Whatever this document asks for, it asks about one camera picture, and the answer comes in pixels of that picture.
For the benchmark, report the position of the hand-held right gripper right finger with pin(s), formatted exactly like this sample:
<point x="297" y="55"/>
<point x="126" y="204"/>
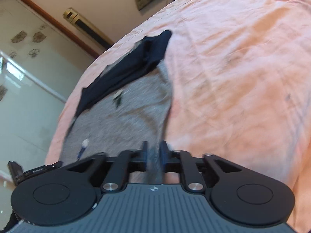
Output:
<point x="163" y="155"/>

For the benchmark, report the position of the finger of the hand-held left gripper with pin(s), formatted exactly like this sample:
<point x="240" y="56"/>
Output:
<point x="36" y="170"/>

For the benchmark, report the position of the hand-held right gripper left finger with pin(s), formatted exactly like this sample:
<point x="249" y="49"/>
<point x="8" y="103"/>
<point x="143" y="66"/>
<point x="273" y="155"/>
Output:
<point x="145" y="157"/>

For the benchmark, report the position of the grey knitted sock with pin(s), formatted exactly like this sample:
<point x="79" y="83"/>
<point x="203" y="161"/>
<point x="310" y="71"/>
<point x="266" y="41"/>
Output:
<point x="126" y="116"/>

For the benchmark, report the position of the glass wardrobe sliding door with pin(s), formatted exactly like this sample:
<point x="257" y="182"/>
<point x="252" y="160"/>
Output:
<point x="29" y="102"/>

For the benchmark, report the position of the pink bed sheet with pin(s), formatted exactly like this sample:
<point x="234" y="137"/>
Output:
<point x="230" y="65"/>

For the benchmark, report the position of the gold standing air conditioner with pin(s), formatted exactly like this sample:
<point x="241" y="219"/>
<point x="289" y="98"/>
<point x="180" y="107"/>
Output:
<point x="82" y="25"/>

